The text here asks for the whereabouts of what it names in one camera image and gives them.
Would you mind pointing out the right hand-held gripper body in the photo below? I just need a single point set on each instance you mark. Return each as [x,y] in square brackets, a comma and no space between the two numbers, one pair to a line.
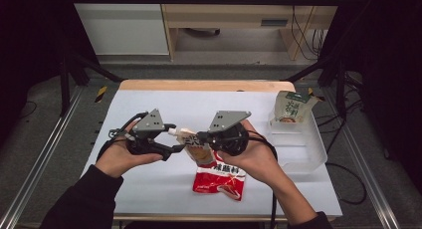
[232,139]

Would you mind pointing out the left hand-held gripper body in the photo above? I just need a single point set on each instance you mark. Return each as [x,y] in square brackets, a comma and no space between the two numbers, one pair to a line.
[149,126]

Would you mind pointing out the spouted sauce pouch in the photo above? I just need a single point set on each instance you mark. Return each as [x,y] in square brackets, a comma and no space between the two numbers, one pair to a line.
[200,154]

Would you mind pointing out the red seasoning packet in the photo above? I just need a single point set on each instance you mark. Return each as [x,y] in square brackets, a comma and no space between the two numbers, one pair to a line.
[220,181]

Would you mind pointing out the translucent plastic container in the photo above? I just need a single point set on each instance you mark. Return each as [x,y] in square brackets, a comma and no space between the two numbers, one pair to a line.
[298,149]

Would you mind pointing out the green and gold seasoning pouch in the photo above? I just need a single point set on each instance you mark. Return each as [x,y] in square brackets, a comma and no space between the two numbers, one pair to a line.
[293,109]

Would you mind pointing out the person's right hand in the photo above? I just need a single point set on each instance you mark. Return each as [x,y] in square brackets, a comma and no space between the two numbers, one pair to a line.
[258,162]

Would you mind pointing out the person's left hand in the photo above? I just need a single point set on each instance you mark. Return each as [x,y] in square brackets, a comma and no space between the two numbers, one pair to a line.
[116,157]

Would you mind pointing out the black metal stand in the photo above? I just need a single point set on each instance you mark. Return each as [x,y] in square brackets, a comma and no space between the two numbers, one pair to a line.
[64,86]
[340,86]

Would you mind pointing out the white cabinet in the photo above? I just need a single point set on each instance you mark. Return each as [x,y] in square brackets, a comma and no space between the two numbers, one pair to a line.
[122,26]

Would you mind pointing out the wooden desk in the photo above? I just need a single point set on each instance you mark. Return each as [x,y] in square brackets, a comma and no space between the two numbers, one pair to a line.
[232,15]

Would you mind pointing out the dark curtain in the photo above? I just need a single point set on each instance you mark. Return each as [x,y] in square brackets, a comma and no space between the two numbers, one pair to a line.
[388,73]
[30,49]

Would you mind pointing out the aluminium rail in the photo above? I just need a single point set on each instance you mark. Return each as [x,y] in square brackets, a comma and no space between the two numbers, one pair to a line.
[43,149]
[361,162]

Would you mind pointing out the black horizontal frame bar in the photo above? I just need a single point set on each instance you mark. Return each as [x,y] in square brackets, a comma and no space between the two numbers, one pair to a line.
[199,0]

